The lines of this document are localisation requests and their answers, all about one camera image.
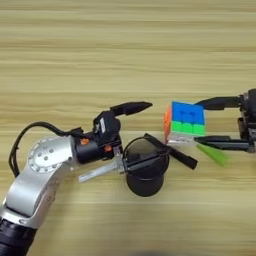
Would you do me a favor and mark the white pen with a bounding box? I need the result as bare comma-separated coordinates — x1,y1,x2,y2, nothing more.
78,161,118,184

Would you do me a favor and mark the black round cup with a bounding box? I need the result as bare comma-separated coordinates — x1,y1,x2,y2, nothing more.
122,136,170,198

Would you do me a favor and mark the left gripper labelled black box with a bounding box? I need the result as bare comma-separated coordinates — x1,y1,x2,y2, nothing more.
93,110,122,143

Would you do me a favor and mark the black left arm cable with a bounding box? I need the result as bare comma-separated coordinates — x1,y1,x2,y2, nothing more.
8,121,94,178

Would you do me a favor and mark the black marker pen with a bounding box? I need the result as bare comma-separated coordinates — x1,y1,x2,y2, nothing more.
143,132,199,170

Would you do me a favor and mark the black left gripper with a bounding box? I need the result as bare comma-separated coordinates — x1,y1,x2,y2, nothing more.
71,101,171,173

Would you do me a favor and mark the green rectangular block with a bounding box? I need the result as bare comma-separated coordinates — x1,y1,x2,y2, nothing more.
195,143,230,168

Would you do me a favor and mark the multicoloured puzzle cube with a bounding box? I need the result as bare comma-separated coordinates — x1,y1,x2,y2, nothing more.
163,100,207,145

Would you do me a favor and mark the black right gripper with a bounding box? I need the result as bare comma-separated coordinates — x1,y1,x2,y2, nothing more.
194,88,256,154

